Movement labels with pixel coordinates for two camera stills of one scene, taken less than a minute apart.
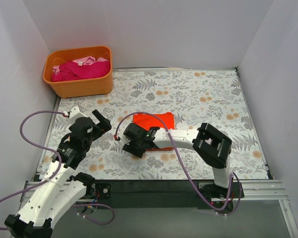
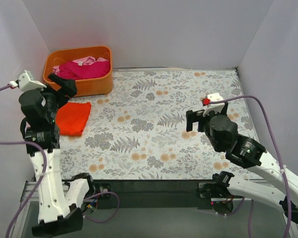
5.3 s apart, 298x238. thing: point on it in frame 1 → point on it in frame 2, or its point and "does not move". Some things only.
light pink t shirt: x=87 y=61 does not move
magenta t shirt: x=70 y=71 does not move
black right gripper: x=131 y=140 → x=195 y=119
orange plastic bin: x=99 y=86 does not move
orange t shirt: x=165 y=120 → x=72 y=118
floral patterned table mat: x=94 y=144 does not move
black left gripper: x=97 y=126 → x=65 y=86
